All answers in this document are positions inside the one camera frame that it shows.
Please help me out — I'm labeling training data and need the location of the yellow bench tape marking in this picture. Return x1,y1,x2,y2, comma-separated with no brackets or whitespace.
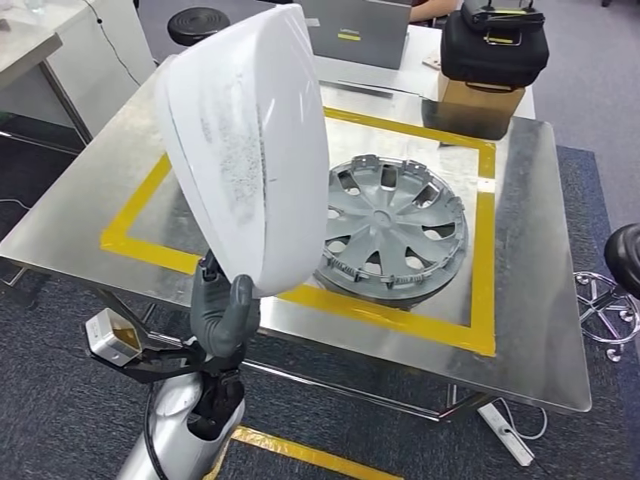
100,105,497,359

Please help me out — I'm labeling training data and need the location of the white power strip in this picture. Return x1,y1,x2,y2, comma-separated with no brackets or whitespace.
477,400,536,468

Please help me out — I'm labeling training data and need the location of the white table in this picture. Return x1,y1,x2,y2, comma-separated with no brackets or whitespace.
312,23,536,121

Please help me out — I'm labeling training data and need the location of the large black carrying case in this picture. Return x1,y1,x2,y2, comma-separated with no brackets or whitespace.
439,9,550,91

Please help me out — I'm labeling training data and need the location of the grey laptop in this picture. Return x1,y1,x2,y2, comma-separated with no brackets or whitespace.
294,0,414,71

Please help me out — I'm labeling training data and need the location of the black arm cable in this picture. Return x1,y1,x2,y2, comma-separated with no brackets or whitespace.
143,384,168,480

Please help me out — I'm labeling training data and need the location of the small black carrying case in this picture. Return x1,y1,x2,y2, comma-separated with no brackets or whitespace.
460,0,546,34

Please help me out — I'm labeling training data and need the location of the white desk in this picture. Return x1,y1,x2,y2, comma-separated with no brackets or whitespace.
0,0,157,144

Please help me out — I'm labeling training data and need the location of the steel workbench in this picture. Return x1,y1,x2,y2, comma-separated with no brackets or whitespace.
0,56,593,425

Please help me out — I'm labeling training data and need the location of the yellow floor tape square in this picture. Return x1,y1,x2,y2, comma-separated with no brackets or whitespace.
205,425,404,480

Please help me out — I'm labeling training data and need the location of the white plastic shell part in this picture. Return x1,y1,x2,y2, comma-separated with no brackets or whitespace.
153,3,331,299

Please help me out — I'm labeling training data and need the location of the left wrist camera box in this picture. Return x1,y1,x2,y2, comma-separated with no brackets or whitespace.
85,307,143,369

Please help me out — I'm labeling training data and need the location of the black desk cable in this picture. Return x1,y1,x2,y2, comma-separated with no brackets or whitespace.
82,0,142,87

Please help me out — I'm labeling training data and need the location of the person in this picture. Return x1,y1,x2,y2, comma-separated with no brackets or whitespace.
410,0,461,24

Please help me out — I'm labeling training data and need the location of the white floor cable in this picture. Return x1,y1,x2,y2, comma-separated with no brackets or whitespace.
492,397,549,443

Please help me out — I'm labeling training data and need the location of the black round stool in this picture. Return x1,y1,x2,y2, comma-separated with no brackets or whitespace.
574,223,640,364
167,6,232,48

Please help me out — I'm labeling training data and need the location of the grey plastic hubcap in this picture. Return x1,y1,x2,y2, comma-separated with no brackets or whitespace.
313,153,470,310

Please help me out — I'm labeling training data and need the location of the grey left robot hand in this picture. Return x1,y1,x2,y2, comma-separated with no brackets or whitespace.
189,250,261,359

